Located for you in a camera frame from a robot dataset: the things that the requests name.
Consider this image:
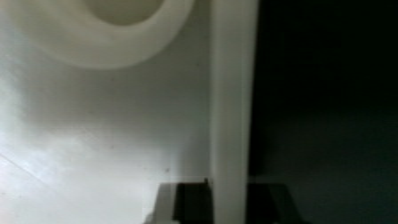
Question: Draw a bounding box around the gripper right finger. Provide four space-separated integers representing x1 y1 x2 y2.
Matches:
246 183 311 224

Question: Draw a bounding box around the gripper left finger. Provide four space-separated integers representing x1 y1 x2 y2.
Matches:
142 179 212 224

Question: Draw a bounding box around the white square tabletop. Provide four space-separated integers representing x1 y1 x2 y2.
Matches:
0 0 260 224

